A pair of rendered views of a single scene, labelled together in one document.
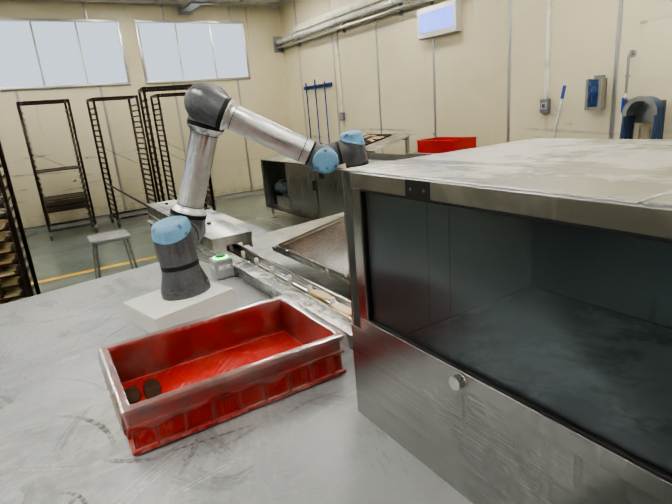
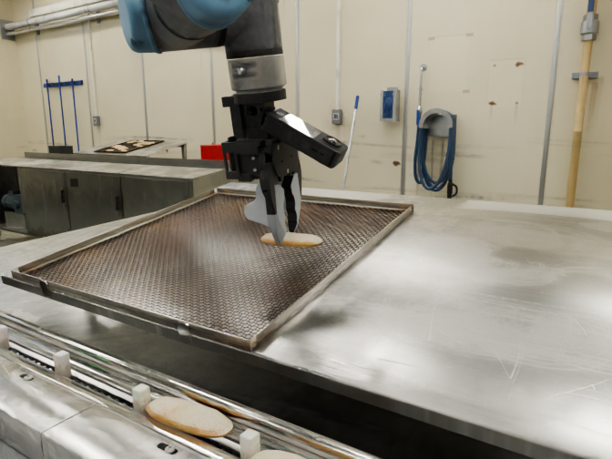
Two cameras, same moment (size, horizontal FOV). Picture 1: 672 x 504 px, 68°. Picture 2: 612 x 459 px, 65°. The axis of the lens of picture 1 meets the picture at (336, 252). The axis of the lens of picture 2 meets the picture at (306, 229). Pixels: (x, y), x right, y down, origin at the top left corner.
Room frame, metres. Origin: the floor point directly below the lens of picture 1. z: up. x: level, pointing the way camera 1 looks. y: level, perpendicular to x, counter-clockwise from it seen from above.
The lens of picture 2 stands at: (1.01, 0.14, 1.12)
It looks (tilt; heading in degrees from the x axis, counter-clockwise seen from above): 12 degrees down; 334
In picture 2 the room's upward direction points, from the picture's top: straight up
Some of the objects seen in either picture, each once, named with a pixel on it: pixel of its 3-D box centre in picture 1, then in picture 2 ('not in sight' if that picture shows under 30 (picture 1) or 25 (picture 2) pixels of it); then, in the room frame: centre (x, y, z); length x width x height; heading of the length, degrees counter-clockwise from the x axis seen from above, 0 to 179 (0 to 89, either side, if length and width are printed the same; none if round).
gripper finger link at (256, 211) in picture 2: not in sight; (262, 213); (1.64, -0.10, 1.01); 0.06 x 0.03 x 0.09; 39
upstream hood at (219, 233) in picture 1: (190, 220); not in sight; (2.59, 0.76, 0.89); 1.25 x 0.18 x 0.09; 31
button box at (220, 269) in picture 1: (222, 271); not in sight; (1.80, 0.44, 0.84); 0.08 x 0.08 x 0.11; 31
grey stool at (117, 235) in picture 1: (114, 259); not in sight; (4.40, 2.04, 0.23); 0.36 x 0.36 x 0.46; 30
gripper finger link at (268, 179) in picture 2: not in sight; (271, 182); (1.62, -0.11, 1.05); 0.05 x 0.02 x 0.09; 129
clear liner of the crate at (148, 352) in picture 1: (223, 359); not in sight; (1.02, 0.28, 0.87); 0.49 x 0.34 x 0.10; 120
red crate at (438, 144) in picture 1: (446, 144); (234, 152); (5.20, -1.23, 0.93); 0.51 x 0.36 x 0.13; 35
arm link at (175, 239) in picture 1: (174, 240); not in sight; (1.49, 0.49, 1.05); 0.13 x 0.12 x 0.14; 2
